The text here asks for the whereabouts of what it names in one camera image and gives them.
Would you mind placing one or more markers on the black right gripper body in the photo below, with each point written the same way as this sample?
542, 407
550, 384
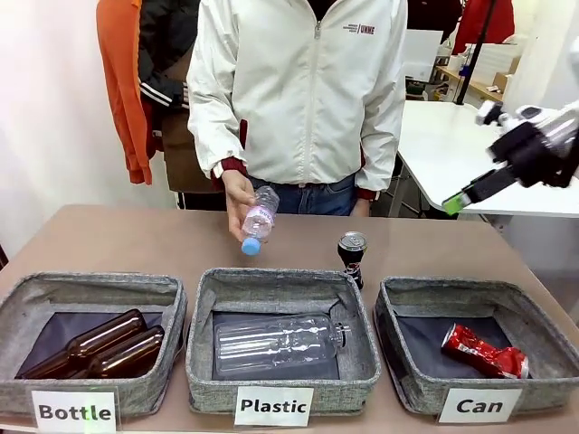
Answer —
529, 153

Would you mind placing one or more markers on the crushed red soda can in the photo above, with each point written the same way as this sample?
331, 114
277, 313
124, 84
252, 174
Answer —
486, 352

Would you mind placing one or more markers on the clear water bottle blue cap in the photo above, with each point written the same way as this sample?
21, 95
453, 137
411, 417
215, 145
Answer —
260, 219

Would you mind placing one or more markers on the brown glass bottle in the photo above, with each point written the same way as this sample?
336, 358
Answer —
131, 355
99, 339

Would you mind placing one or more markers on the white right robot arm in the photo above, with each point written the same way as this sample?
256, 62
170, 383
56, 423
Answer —
563, 122

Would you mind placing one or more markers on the person's right forearm white sleeve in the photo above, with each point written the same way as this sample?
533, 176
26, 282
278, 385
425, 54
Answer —
212, 122

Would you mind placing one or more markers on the person's left forearm white sleeve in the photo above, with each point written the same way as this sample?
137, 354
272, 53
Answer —
384, 126

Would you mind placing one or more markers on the crushed black drink can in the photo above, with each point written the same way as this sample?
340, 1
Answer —
353, 260

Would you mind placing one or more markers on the grey fabric basket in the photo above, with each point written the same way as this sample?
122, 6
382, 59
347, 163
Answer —
543, 384
27, 384
212, 389

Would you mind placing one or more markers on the white Can label sign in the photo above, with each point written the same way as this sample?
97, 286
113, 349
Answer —
479, 405

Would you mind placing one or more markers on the person's left hand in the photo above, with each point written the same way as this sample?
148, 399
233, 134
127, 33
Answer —
363, 208

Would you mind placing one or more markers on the person's right hand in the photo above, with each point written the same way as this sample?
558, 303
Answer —
235, 199

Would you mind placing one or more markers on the wooden background shelf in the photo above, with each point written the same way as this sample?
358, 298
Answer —
470, 83

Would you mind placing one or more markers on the white storage box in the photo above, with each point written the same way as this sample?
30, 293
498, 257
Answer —
495, 59

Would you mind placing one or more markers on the black stand pole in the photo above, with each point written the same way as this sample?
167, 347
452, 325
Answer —
475, 50

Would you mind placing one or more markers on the red hanging jacket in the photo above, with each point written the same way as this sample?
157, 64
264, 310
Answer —
497, 22

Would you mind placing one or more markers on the white flat panel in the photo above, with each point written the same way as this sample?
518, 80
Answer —
421, 54

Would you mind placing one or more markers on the person's blue jeans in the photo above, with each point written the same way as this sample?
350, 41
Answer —
312, 199

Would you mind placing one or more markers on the person's torso white jacket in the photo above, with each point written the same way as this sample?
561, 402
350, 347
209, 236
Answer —
298, 90

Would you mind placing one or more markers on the large clear plastic bottle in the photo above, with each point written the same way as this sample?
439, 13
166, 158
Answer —
276, 346

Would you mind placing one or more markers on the brown hanging garment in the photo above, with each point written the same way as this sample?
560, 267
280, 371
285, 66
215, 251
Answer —
185, 153

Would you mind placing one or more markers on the white Plastic label sign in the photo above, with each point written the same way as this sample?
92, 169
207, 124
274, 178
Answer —
273, 406

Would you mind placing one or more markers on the black jacket white stripes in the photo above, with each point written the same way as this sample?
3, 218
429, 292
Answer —
167, 50

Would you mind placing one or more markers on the orange hanging jacket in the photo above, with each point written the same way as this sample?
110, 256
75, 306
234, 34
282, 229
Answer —
122, 90

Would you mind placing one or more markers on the white Bottle label sign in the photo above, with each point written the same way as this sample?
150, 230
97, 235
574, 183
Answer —
74, 412

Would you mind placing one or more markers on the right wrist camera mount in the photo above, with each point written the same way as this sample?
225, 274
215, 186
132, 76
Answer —
490, 113

